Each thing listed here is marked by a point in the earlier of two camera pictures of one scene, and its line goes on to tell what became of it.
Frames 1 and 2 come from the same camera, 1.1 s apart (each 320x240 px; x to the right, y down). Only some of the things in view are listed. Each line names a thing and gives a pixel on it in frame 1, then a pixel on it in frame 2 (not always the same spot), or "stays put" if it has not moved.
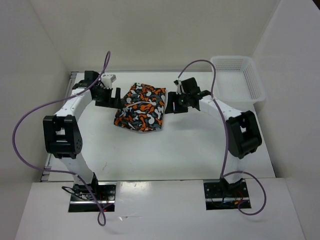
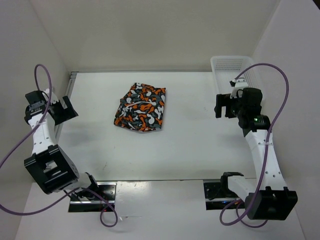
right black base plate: [221, 195] stays put
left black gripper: [111, 102] -> [67, 113]
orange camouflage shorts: [142, 110] stays put
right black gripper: [172, 95] -> [221, 99]
